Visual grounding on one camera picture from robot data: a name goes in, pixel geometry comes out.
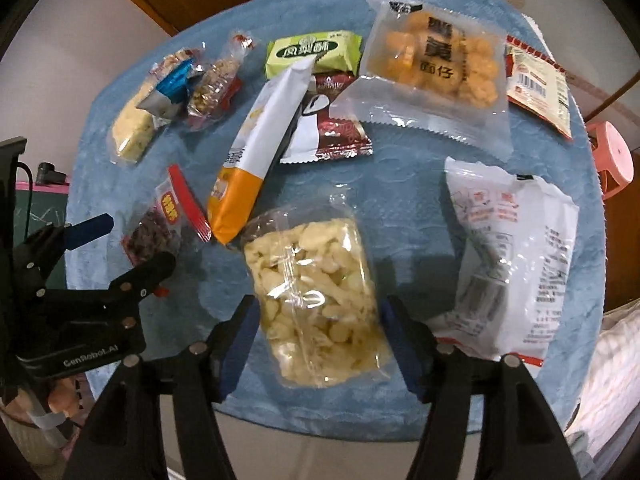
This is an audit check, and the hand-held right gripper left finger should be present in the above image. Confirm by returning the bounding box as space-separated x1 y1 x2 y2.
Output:
62 294 262 480

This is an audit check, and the pink plastic stool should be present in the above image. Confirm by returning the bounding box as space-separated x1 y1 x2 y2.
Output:
586 121 636 202

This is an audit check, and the white packet with red print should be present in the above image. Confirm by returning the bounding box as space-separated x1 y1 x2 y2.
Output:
430 156 581 378

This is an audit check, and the green chalkboard with pink frame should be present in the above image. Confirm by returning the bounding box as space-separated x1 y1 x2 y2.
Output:
14 181 72 261

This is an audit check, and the clear packet of yellow balls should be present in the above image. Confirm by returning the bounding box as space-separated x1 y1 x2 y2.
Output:
331 0 512 163

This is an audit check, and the red packet of dark raisins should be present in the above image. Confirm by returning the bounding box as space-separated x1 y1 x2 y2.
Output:
122 164 212 297

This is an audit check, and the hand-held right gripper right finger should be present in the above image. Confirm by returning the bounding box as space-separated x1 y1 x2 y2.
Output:
377 294 563 480

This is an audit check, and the green snack packet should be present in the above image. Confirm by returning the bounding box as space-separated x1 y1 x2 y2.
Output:
264 30 363 80

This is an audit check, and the dark red snack packet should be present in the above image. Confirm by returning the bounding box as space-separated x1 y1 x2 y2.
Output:
279 72 375 165

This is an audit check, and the blue foil snack packet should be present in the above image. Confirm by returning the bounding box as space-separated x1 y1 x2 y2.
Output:
136 57 206 128

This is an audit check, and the blue towel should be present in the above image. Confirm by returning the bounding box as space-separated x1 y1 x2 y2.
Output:
64 0 607 443

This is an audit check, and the clear packet of pale bar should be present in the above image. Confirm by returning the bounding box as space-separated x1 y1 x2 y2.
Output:
111 47 206 165

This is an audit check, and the person's left hand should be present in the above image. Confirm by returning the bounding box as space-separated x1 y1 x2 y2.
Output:
47 377 96 418

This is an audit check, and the clear nut bar packet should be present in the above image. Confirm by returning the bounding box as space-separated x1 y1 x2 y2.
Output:
186 32 257 131

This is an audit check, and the red and cream sachet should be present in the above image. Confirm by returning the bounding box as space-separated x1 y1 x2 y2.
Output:
504 35 573 141

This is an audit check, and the black cable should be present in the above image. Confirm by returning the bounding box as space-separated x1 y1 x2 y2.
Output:
17 160 34 221

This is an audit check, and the long white and orange packet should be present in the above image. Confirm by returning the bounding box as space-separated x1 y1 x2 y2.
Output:
207 56 317 246

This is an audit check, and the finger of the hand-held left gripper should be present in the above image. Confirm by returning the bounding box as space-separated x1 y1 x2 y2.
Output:
37 251 177 331
15 212 116 282

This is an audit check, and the black clip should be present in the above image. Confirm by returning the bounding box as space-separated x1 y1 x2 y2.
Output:
37 161 68 185

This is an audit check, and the striped white cloth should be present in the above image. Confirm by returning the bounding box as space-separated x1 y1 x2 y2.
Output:
565 305 640 461

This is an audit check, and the clear packet of pale crackers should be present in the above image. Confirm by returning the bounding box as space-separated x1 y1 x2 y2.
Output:
239 195 393 390

